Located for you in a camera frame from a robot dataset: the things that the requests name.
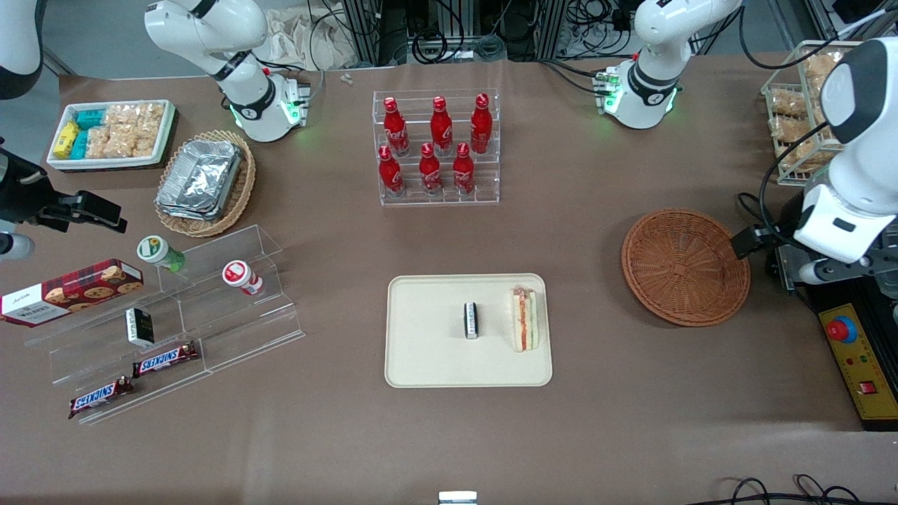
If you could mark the red tartan cookie box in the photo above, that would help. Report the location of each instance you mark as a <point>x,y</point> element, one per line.
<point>70,291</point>

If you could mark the red lidded small cup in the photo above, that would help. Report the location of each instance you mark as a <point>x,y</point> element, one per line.
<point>238,273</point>

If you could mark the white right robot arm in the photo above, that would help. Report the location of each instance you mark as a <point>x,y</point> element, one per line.
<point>210,28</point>

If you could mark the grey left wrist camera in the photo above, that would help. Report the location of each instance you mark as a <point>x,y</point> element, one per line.
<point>816,272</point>

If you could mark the Snickers chocolate bar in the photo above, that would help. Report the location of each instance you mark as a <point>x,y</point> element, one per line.
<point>100,397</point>
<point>165,359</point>

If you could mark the brown round wicker basket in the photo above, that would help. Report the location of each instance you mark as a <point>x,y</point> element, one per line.
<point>684,266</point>

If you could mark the clear acrylic bottle rack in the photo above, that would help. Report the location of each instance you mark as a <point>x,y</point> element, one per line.
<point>491,189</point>

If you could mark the teal snack packet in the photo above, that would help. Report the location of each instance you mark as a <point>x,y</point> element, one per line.
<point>79,145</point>
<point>90,118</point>

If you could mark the light woven wicker basket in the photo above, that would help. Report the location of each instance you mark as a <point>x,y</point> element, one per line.
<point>242,189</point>

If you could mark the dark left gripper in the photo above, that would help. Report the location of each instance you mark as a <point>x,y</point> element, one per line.
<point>781,229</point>

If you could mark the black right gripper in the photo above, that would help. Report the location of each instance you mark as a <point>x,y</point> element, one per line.
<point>21,198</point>

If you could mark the layered sandwich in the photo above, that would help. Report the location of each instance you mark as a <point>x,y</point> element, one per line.
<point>524,319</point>

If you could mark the aluminium profile frame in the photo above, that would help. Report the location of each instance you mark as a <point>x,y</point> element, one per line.
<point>368,28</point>

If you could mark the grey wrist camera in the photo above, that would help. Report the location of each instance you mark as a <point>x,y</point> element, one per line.
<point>816,272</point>
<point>15,247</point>

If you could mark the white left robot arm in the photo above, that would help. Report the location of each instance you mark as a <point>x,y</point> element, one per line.
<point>863,175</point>

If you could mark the yellow black emergency stop box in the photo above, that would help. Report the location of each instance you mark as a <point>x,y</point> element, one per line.
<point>859,372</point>

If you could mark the yellow snack packet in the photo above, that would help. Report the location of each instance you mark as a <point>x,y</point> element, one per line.
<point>66,140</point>

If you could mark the crumpled white plastic sheet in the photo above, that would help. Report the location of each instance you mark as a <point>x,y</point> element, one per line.
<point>309,38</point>

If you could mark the red cola bottle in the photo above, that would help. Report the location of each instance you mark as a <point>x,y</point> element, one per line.
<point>390,175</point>
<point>395,130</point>
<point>463,172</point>
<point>430,172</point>
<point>440,130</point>
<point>481,126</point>

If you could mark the beige plastic serving tray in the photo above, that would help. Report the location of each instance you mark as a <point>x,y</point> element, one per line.
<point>435,358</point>

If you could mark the green lidded small cup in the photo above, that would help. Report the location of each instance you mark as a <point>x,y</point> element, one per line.
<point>156,250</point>

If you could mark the clear acrylic stepped shelf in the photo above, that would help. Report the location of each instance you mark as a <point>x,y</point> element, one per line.
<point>231,330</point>

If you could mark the white rectangular snack tray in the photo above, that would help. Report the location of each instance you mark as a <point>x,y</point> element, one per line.
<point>105,163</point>

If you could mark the stacked aluminium foil containers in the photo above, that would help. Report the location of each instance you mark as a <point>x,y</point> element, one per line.
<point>200,179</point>

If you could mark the small black white box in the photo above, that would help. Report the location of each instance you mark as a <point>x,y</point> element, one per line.
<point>139,326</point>
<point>471,321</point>

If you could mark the clear bag of crackers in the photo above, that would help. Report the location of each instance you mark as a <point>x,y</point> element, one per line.
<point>137,120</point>
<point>99,142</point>

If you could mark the clear bag of pastries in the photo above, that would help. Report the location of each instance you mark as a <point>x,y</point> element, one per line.
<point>787,104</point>
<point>793,131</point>
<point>817,66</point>

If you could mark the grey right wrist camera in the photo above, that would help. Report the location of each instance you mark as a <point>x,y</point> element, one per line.
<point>15,247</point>

